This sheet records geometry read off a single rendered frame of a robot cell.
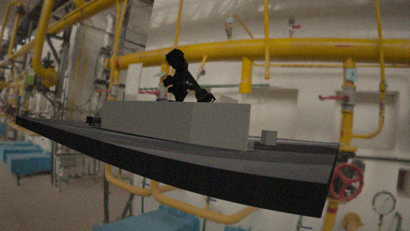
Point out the grey rectangular panel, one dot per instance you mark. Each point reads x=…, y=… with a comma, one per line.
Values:
x=223, y=125

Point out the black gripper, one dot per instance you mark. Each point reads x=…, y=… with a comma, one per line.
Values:
x=180, y=89

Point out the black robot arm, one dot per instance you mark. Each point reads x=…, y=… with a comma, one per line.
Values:
x=175, y=58

